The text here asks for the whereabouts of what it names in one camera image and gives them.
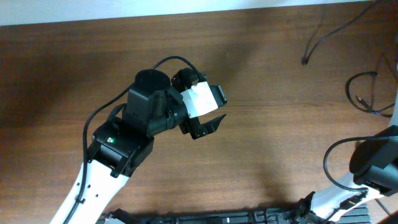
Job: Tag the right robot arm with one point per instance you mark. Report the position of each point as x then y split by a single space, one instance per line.
372 175

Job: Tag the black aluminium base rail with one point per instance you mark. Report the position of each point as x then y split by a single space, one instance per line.
245 217

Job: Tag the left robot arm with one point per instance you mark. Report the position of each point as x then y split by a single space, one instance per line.
155 103

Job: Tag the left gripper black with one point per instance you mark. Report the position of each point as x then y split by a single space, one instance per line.
198 129

